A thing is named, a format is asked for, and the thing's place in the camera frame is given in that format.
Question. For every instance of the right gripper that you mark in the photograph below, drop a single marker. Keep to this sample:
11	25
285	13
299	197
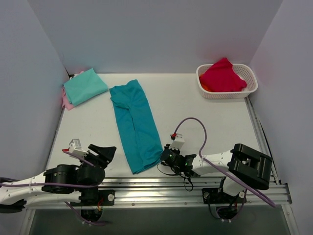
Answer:
165	155

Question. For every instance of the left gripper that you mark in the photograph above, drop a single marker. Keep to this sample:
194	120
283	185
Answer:
95	159

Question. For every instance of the teal t-shirt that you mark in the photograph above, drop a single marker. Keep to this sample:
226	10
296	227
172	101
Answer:
137	129

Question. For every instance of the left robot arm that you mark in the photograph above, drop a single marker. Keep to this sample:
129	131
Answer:
77	184

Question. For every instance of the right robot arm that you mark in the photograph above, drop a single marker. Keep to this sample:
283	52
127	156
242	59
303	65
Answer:
242	166

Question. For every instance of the folded pink t-shirt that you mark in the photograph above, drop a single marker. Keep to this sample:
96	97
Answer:
65	101

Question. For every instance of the folded mint green t-shirt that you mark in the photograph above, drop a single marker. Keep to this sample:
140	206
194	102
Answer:
83	87

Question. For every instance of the orange garment in basket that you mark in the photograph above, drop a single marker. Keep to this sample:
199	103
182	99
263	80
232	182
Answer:
202	84

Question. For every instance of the white plastic basket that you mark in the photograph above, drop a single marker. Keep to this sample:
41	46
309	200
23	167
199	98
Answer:
243	71

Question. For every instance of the red t-shirt in basket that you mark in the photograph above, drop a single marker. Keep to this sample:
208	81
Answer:
220	77

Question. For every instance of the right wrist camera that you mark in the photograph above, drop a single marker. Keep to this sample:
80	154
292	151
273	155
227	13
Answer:
177	141

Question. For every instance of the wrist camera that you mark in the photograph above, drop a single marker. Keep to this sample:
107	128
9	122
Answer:
177	141
75	149

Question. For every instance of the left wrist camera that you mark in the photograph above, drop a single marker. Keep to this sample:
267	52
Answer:
75	149

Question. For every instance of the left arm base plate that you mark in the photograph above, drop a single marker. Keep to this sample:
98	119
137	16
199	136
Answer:
96	197

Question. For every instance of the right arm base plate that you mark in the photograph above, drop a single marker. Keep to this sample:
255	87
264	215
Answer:
215	196

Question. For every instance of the aluminium rail frame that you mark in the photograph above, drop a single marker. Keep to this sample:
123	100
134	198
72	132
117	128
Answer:
213	126

